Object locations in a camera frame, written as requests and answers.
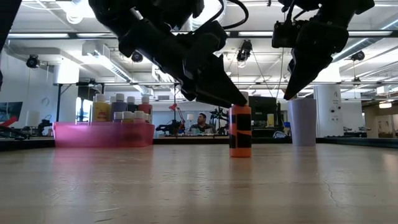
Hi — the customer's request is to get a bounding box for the large black paint bottle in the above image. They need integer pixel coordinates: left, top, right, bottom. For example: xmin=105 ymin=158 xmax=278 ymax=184
xmin=126 ymin=96 xmax=139 ymax=113

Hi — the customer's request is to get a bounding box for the background robot with red lamp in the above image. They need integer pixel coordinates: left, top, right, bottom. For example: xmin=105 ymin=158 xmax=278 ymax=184
xmin=155 ymin=103 xmax=187 ymax=136

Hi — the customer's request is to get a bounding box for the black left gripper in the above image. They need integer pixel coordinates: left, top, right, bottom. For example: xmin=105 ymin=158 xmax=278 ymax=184
xmin=118 ymin=18 xmax=249 ymax=109

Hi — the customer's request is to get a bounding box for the black metal frame station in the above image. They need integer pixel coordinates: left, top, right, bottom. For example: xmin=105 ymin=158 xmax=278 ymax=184
xmin=55 ymin=81 xmax=287 ymax=138

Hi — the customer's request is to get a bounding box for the large red paint bottle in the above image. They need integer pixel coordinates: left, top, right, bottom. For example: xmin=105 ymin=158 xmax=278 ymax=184
xmin=137 ymin=95 xmax=154 ymax=124

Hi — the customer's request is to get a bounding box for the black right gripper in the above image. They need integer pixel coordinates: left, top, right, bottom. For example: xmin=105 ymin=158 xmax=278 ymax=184
xmin=283 ymin=19 xmax=350 ymax=101

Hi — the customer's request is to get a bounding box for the person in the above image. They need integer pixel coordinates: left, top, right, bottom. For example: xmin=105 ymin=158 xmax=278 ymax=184
xmin=188 ymin=112 xmax=218 ymax=135

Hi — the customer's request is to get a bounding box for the white lamp shade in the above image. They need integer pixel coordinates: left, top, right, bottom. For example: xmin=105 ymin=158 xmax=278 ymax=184
xmin=25 ymin=110 xmax=40 ymax=128

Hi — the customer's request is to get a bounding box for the large purple paint bottle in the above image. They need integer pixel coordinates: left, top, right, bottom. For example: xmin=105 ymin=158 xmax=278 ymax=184
xmin=111 ymin=92 xmax=128 ymax=121

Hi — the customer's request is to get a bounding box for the black aluminium table frame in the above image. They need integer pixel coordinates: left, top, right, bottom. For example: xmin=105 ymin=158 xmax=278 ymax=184
xmin=0 ymin=134 xmax=398 ymax=153

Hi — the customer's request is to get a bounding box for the pink plastic bin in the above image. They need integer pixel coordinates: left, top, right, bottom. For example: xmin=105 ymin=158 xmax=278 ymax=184
xmin=52 ymin=121 xmax=155 ymax=149

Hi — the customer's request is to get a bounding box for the dark wall screen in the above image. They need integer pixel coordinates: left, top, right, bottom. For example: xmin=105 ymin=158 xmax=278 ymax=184
xmin=0 ymin=101 xmax=24 ymax=123

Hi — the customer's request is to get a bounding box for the lavender plastic cup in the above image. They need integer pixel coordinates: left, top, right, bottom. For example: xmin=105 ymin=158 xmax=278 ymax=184
xmin=287 ymin=98 xmax=318 ymax=147

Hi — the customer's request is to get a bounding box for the small orange paint bottle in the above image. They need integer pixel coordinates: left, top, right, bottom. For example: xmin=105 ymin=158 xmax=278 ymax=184
xmin=228 ymin=91 xmax=252 ymax=158

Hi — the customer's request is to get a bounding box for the black background screen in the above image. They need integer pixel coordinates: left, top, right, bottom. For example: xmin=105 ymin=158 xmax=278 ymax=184
xmin=248 ymin=95 xmax=278 ymax=138

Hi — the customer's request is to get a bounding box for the large yellow paint bottle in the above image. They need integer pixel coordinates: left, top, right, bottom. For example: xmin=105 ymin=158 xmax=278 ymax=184
xmin=92 ymin=93 xmax=111 ymax=123

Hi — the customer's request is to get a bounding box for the black overhead light bar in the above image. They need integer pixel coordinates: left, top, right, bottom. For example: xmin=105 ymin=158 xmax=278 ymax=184
xmin=6 ymin=29 xmax=394 ymax=40

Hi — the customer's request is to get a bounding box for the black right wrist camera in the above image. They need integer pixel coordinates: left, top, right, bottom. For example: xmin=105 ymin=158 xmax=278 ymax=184
xmin=271 ymin=20 xmax=300 ymax=49

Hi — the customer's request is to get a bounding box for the red strip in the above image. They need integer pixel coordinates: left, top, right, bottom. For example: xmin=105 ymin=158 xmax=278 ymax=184
xmin=0 ymin=116 xmax=19 ymax=128

